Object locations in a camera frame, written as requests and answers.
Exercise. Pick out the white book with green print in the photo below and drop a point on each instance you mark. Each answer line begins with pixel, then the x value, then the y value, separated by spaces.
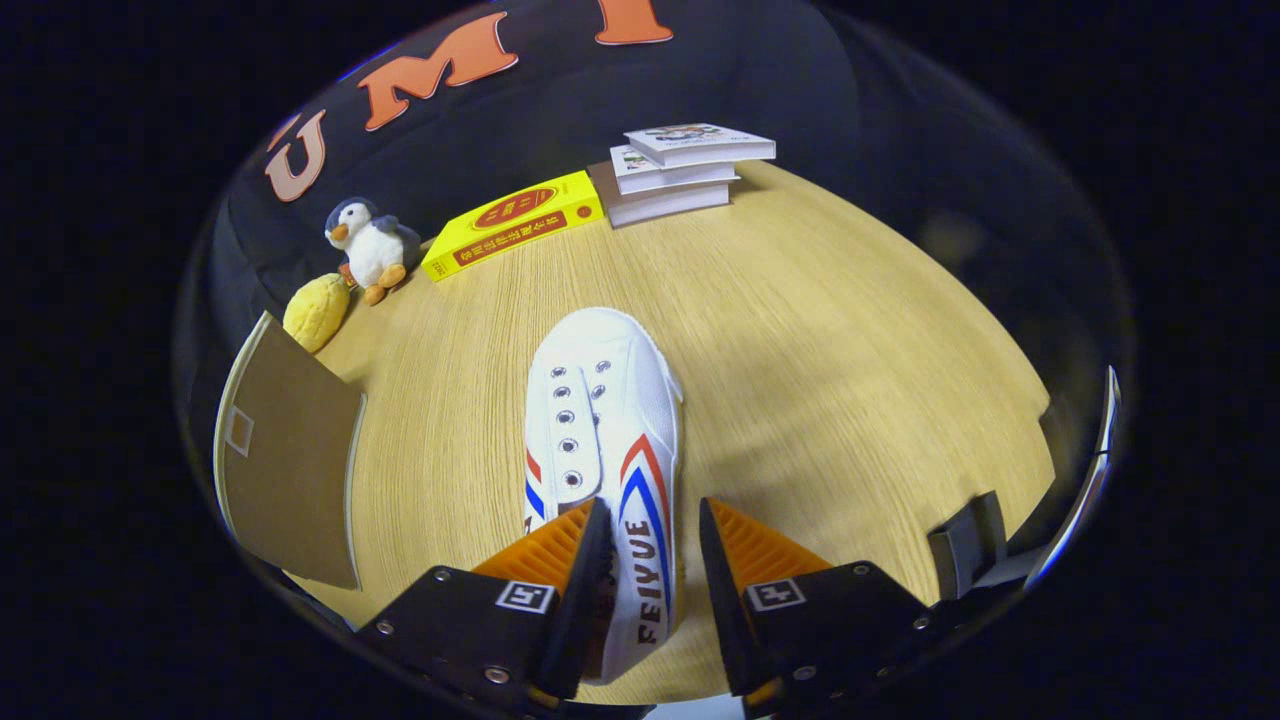
pixel 670 180

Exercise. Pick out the yellow book with red label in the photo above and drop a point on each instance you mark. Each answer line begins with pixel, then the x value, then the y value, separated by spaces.
pixel 510 225

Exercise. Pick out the white shoe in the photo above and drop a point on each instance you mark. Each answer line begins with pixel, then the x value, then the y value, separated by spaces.
pixel 610 400

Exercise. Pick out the black backdrop cloth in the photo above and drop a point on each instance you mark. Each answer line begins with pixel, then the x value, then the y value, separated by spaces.
pixel 700 90

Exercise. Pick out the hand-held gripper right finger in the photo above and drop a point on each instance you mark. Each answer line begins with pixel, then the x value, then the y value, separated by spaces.
pixel 725 610

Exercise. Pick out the dark grey bracket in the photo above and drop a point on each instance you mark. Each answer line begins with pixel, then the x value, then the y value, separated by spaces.
pixel 965 545

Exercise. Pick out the beige fabric storage box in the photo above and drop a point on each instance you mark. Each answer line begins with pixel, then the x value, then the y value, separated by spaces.
pixel 290 470

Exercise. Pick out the brown cover book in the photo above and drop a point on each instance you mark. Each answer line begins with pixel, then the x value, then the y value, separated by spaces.
pixel 670 207

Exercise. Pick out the yellow round plush toy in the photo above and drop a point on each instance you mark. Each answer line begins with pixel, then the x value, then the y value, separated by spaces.
pixel 315 312

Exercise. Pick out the penguin plush toy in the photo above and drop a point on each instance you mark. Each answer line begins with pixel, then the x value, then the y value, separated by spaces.
pixel 375 255

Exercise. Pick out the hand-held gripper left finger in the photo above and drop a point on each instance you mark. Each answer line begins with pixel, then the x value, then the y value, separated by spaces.
pixel 585 600

